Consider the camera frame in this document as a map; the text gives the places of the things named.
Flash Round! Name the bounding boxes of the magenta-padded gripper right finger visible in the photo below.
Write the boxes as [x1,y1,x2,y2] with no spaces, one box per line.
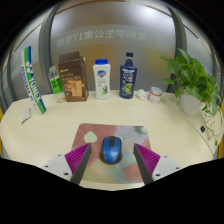
[132,143,183,186]

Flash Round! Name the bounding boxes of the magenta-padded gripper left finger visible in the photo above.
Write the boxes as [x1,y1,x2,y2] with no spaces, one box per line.
[41,142,93,186]

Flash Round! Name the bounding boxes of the blue computer mouse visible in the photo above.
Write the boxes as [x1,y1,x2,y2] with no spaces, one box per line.
[99,135,123,165]

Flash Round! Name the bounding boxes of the floral pastel mouse pad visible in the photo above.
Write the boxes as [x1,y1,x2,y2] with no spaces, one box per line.
[71,122,153,184]

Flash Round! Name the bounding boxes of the crumpled white tissue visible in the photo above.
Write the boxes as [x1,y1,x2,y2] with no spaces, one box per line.
[134,88,149,102]

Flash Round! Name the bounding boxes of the small white packet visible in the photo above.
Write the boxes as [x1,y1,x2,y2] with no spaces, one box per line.
[19,108,33,125]

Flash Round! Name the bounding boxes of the clear bottle green label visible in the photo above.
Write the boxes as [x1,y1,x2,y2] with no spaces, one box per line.
[48,65,65,104]

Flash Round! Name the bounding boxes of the dark blue pump bottle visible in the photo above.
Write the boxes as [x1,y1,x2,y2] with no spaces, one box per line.
[119,51,138,100]

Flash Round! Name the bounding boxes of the brown carton box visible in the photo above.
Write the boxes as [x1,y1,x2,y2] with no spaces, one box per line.
[58,50,90,103]

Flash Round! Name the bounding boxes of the white bottle blue cap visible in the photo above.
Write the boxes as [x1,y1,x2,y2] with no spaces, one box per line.
[92,58,112,101]

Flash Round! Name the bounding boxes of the white green shuttlecock tube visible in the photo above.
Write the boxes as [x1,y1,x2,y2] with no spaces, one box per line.
[20,45,47,116]

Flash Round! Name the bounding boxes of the green plant white pot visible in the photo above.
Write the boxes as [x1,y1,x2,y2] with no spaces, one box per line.
[160,48,224,147]

